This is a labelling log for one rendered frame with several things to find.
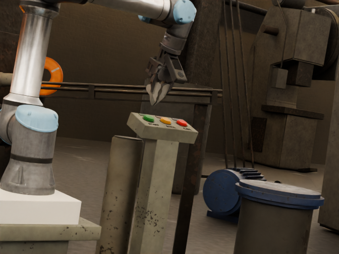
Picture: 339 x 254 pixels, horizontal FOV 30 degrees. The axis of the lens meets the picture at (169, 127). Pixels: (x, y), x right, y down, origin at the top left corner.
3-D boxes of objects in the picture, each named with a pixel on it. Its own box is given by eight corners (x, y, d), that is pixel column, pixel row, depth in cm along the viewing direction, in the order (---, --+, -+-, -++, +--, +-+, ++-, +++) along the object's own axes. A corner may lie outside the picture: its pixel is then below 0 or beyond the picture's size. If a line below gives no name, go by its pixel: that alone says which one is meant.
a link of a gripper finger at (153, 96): (146, 100, 222) (155, 75, 219) (154, 106, 217) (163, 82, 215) (138, 98, 220) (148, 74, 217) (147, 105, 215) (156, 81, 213)
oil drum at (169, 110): (115, 180, 524) (130, 74, 522) (170, 183, 560) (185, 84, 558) (156, 193, 477) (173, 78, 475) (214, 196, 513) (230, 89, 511)
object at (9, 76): (0, 87, 254) (1, 72, 253) (22, 88, 254) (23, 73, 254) (-3, 86, 248) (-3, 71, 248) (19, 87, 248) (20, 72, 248)
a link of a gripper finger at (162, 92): (153, 101, 224) (162, 77, 221) (161, 108, 219) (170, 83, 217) (146, 100, 222) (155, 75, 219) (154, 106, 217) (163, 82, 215)
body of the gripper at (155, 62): (161, 75, 223) (172, 44, 219) (173, 85, 216) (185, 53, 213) (143, 72, 218) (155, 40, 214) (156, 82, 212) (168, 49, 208)
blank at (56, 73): (35, 102, 253) (34, 102, 250) (17, 67, 252) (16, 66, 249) (69, 84, 254) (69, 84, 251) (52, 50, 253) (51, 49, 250)
